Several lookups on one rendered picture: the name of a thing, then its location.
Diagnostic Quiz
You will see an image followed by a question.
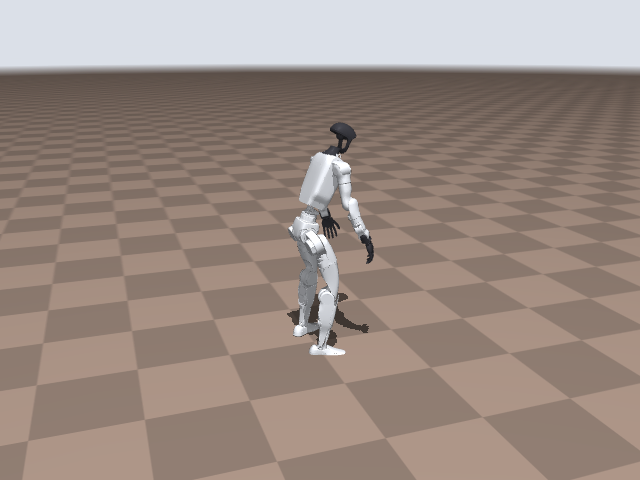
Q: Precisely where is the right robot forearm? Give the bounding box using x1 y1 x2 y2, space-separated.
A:
347 199 370 240

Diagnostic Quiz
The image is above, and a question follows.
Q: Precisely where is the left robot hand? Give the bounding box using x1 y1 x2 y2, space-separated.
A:
319 209 340 238

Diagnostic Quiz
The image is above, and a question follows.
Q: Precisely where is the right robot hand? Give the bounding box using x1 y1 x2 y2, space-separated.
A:
360 235 374 264

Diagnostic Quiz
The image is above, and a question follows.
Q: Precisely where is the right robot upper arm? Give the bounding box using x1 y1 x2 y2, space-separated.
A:
332 160 358 211

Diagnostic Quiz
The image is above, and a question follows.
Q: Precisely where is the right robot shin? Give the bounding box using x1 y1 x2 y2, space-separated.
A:
317 291 339 350

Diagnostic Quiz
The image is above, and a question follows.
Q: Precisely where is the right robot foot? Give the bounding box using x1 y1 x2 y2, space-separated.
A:
309 344 346 355

